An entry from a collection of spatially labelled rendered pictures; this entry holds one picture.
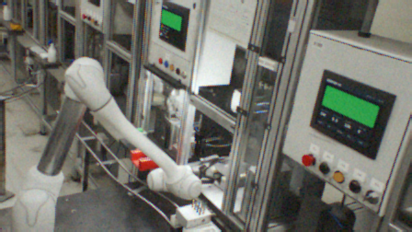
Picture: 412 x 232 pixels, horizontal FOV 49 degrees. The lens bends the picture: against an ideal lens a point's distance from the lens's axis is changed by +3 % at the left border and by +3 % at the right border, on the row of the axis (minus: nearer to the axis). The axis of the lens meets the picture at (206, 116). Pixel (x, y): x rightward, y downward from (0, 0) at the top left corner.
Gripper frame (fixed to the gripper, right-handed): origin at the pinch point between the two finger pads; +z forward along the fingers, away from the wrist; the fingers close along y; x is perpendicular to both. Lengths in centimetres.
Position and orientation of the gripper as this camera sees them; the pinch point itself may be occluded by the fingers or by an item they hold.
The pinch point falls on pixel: (223, 168)
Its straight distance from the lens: 221.2
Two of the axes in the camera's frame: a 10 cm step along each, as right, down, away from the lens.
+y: 1.5, -9.3, -3.4
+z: 8.2, -0.8, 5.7
